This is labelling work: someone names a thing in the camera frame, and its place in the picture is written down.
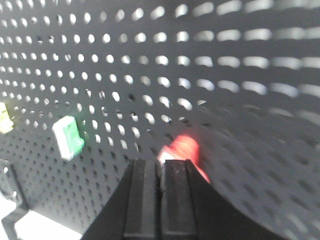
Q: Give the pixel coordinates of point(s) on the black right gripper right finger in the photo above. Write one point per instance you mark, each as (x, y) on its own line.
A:
(177, 214)

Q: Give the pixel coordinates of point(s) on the black perforated pegboard panel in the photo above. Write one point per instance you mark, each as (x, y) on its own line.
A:
(242, 77)

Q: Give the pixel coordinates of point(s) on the red toggle switch row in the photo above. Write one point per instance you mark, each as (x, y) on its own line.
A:
(183, 148)

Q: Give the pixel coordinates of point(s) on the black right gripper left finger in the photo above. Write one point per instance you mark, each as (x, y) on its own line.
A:
(143, 209)

